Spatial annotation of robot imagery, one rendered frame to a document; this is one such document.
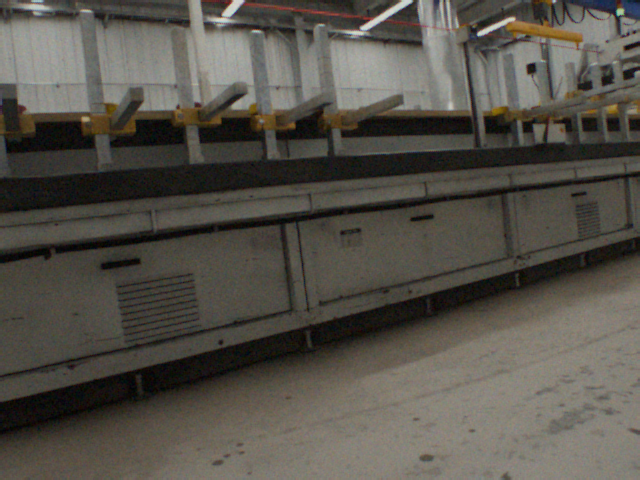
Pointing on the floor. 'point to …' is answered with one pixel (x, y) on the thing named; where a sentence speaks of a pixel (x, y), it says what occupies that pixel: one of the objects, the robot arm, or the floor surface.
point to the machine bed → (274, 262)
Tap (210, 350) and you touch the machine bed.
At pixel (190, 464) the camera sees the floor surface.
